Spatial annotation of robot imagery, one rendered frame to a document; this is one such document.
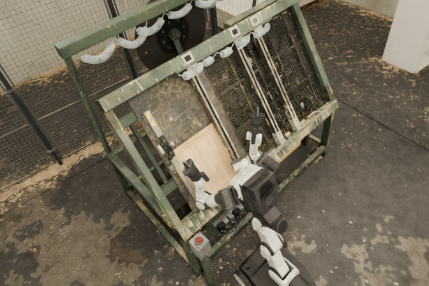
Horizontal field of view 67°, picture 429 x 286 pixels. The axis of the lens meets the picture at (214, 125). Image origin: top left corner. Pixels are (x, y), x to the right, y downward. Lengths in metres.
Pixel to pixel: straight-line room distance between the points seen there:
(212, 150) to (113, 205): 1.82
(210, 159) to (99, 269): 1.78
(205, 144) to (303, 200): 1.61
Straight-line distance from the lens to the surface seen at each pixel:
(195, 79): 2.67
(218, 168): 2.84
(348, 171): 4.27
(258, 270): 3.33
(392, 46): 6.03
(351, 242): 3.76
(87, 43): 2.68
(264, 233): 2.75
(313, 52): 3.59
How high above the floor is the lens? 3.27
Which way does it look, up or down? 44 degrees down
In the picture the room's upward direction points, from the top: 9 degrees counter-clockwise
